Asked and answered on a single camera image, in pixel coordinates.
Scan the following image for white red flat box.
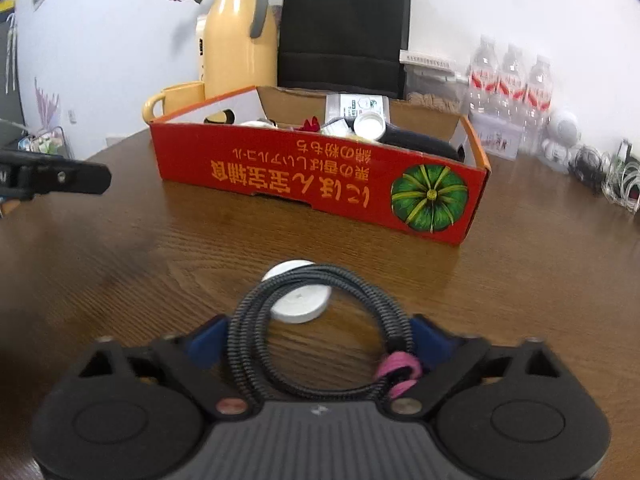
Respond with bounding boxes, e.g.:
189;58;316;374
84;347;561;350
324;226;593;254
399;50;457;72

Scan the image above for white capped bottle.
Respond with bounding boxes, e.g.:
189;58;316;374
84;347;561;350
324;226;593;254
352;110;387;141

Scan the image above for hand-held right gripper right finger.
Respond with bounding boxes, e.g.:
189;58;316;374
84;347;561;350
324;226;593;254
390;314;564;418

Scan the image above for black paper bag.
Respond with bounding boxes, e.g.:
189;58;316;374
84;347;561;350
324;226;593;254
276;0;414;101

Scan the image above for dark blue zip case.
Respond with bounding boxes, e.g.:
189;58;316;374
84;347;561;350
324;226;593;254
382;127;464;162

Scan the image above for wire rack with small items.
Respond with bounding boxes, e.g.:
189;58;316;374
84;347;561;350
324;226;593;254
19;125;74;161

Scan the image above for pale printed tin box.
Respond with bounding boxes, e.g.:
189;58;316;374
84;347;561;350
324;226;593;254
470;110;524;162

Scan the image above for white round disc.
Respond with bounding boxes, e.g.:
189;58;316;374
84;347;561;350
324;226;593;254
261;260;332;325

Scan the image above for dark hanging board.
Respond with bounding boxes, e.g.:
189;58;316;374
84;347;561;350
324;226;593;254
0;1;27;132

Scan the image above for grey braided cable pink tie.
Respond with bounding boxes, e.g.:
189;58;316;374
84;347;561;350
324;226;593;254
227;264;427;404

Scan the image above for black charger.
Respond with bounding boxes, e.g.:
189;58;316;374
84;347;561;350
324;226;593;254
615;139;639;167

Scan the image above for orange printed cardboard box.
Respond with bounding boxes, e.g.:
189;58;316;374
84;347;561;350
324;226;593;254
150;85;492;247

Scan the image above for clear seed container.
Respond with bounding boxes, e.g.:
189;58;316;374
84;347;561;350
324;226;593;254
402;67;469;112

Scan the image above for purple plant wall sticker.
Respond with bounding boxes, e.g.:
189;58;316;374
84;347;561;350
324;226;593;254
34;77;62;129

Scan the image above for yellow thermos jug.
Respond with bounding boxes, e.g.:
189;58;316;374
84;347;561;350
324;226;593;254
201;0;279;101

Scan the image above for white tangled cables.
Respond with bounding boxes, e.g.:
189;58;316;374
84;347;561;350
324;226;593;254
600;157;640;212

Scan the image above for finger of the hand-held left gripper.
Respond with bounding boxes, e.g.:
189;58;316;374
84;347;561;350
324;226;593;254
0;148;66;165
0;158;112;204

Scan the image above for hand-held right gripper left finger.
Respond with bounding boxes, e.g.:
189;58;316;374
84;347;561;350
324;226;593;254
75;314;251;418

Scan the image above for white robot figure speaker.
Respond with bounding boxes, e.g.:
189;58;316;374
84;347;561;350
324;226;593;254
541;109;584;172

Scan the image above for white carton black label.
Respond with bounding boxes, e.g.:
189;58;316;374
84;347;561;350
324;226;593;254
196;15;209;84

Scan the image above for grey packet green label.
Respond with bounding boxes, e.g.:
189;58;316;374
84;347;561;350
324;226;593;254
325;94;391;126

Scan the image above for yellow mug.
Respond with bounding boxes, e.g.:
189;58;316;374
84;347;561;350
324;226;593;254
142;81;206;125

